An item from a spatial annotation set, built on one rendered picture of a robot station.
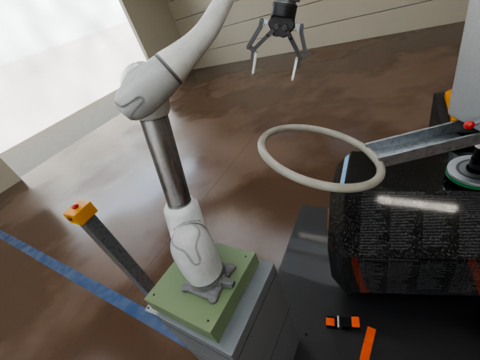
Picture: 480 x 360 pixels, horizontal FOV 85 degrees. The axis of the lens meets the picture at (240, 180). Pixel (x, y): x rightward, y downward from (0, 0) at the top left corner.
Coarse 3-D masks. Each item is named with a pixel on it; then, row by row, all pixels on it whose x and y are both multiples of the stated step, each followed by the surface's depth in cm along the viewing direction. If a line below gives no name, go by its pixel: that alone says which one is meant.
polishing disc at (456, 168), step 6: (462, 156) 121; (468, 156) 120; (450, 162) 120; (456, 162) 119; (462, 162) 118; (468, 162) 117; (450, 168) 117; (456, 168) 116; (462, 168) 116; (450, 174) 115; (456, 174) 114; (462, 174) 113; (468, 174) 112; (474, 174) 111; (456, 180) 112; (462, 180) 110; (468, 180) 110; (474, 180) 109
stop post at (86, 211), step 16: (80, 208) 147; (80, 224) 147; (96, 224) 156; (96, 240) 160; (112, 240) 166; (112, 256) 169; (128, 256) 177; (128, 272) 178; (144, 272) 189; (144, 288) 190
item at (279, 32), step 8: (272, 8) 78; (280, 8) 76; (288, 8) 76; (296, 8) 78; (272, 16) 80; (280, 16) 78; (288, 16) 77; (272, 24) 81; (280, 24) 81; (288, 24) 80; (280, 32) 82
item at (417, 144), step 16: (432, 128) 105; (448, 128) 106; (368, 144) 108; (384, 144) 108; (400, 144) 109; (416, 144) 106; (432, 144) 97; (448, 144) 97; (464, 144) 98; (384, 160) 100; (400, 160) 100
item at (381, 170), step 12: (264, 132) 109; (276, 132) 115; (324, 132) 120; (336, 132) 118; (264, 144) 101; (360, 144) 111; (264, 156) 94; (372, 156) 104; (276, 168) 89; (384, 168) 96; (300, 180) 85; (312, 180) 84; (372, 180) 88; (348, 192) 84
